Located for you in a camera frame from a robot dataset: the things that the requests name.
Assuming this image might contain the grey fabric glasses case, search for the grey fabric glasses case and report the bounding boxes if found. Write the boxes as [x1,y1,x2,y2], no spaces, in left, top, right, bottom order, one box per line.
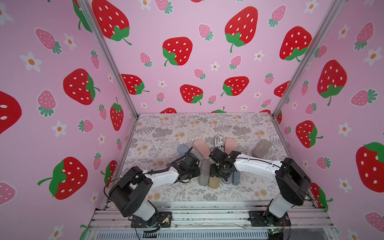
[198,160,211,186]

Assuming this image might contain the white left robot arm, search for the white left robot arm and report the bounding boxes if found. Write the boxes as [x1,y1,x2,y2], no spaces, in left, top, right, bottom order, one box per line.
[107,153,200,222]

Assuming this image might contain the purple case brown lining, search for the purple case brown lining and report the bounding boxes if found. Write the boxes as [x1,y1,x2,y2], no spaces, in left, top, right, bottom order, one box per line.
[222,176,233,185]

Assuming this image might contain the grey case teal lining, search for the grey case teal lining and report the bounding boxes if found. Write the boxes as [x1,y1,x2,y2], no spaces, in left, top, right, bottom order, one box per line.
[251,139,272,159]

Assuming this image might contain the pink case black sunglasses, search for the pink case black sunglasses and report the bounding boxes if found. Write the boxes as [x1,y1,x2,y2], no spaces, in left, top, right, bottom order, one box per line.
[225,138,236,154]

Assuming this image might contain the green case purple glasses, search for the green case purple glasses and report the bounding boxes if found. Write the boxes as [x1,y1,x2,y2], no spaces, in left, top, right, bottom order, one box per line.
[232,172,241,186]

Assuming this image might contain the aluminium corner post left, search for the aluminium corner post left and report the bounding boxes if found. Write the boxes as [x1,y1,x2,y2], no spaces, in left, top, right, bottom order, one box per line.
[78,0,139,120]

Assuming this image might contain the aluminium corner post right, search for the aluminium corner post right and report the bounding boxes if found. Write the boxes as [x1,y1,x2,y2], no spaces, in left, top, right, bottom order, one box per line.
[272,0,345,121]

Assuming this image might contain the aluminium rail frame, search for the aluminium rail frame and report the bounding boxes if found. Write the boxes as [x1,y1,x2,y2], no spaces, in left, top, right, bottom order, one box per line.
[81,201,341,240]

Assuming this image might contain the pink glasses case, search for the pink glasses case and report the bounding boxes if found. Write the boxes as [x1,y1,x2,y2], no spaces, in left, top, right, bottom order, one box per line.
[193,139,211,160]

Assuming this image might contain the tan woven glasses case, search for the tan woven glasses case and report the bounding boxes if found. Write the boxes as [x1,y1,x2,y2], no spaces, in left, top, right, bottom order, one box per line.
[209,177,221,189]

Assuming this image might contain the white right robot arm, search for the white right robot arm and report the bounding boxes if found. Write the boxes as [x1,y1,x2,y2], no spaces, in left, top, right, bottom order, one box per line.
[209,148,311,219]

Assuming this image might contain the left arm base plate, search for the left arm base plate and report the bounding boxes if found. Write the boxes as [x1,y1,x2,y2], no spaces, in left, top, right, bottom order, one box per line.
[131,212,172,229]

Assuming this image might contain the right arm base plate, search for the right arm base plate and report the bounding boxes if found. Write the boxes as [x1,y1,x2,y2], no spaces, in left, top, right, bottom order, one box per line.
[248,211,292,227]

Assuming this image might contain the blue fabric glasses case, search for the blue fabric glasses case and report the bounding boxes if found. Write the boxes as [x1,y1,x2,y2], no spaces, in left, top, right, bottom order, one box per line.
[177,145,193,156]

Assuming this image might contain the newspaper print glasses case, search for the newspaper print glasses case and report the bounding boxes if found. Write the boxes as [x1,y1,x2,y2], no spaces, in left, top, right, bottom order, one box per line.
[214,135,225,151]

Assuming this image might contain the aluminium corner post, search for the aluminium corner post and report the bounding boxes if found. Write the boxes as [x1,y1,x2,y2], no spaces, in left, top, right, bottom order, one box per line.
[272,0,345,121]
[78,0,139,120]

